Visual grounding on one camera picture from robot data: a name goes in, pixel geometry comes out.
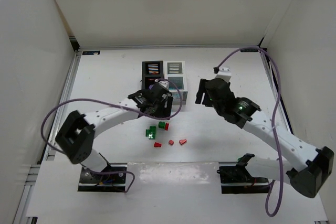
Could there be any dark green small lego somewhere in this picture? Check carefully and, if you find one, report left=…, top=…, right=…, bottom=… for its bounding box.
left=158, top=121, right=166, bottom=129

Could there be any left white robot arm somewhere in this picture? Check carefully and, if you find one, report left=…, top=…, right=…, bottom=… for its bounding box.
left=55, top=81, right=173, bottom=174

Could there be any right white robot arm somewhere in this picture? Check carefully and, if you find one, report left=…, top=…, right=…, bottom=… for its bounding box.
left=195, top=78, right=334, bottom=198

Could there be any green plate lego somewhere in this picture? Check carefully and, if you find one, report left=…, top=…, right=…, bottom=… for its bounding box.
left=148, top=126, right=156, bottom=140

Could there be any small green curved lego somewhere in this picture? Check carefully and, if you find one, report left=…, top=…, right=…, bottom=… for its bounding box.
left=145, top=129, right=150, bottom=137

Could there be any black slotted container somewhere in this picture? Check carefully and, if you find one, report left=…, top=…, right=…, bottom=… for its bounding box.
left=141, top=61, right=164, bottom=90

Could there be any white slotted container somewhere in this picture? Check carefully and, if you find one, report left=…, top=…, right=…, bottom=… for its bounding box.
left=164, top=61, right=188, bottom=105

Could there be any red curved lego left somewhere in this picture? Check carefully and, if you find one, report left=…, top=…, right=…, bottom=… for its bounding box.
left=154, top=142, right=162, bottom=147

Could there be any red curved lego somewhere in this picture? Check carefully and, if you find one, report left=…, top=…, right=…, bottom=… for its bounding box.
left=154, top=142, right=162, bottom=147
left=179, top=139, right=187, bottom=145

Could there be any red curved lego right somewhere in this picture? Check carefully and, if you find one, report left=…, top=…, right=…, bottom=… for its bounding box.
left=179, top=139, right=187, bottom=145

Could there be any right blue label sticker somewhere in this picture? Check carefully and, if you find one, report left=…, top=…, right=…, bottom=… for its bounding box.
left=240, top=47, right=259, bottom=52

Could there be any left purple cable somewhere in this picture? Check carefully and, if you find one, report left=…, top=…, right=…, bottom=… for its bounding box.
left=41, top=78, right=183, bottom=193

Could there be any purple cable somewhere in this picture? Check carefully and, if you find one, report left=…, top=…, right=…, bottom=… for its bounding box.
left=41, top=78, right=183, bottom=193
left=214, top=47, right=284, bottom=217

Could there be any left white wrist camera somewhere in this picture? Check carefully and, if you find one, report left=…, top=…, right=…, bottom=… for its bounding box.
left=155, top=79, right=170, bottom=90

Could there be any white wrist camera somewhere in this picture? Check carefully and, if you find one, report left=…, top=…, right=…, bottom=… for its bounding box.
left=214, top=67, right=232, bottom=83
left=155, top=79, right=170, bottom=90

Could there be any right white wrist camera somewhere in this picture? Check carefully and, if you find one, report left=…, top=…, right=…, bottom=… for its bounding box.
left=214, top=67, right=232, bottom=83

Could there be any right aluminium frame rail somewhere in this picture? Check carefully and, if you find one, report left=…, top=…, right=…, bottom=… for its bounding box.
left=258, top=47, right=297, bottom=135

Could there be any aluminium frame rail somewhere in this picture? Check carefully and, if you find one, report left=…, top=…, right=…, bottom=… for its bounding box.
left=40, top=50, right=81, bottom=161
left=258, top=47, right=297, bottom=135

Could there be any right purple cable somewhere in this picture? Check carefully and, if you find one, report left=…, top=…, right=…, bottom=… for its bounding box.
left=214, top=47, right=284, bottom=217

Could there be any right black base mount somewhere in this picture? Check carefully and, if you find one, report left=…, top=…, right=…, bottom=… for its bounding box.
left=217, top=166, right=270, bottom=195

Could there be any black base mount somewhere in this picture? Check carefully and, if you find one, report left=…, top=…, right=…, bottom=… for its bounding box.
left=77, top=163, right=127, bottom=193
left=217, top=166, right=270, bottom=195

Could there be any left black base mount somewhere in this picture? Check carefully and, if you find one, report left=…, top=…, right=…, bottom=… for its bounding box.
left=77, top=163, right=127, bottom=193

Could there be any left aluminium frame rail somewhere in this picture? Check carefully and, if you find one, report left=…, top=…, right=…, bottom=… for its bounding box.
left=40, top=50, right=81, bottom=161

